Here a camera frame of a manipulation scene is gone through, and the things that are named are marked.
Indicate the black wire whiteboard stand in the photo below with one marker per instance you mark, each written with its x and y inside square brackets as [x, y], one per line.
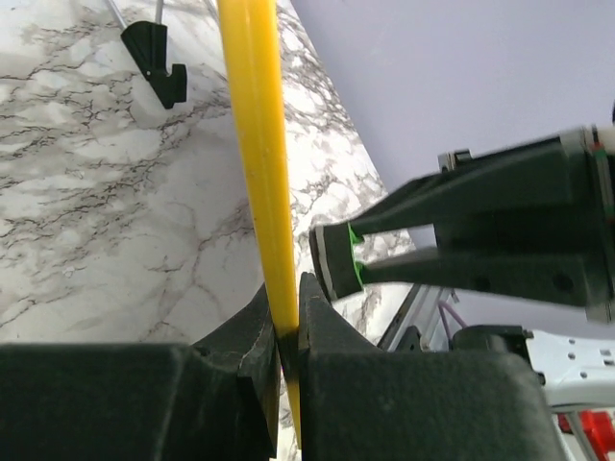
[146, 42]

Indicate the yellow framed whiteboard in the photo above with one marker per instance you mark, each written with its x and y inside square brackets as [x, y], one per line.
[249, 32]

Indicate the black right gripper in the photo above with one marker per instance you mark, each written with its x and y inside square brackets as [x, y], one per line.
[534, 221]

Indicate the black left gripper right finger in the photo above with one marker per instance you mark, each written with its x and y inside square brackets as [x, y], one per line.
[359, 402]

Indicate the green whiteboard eraser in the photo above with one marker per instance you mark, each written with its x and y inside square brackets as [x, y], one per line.
[333, 258]

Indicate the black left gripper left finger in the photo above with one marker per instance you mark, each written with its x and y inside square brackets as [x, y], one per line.
[216, 399]

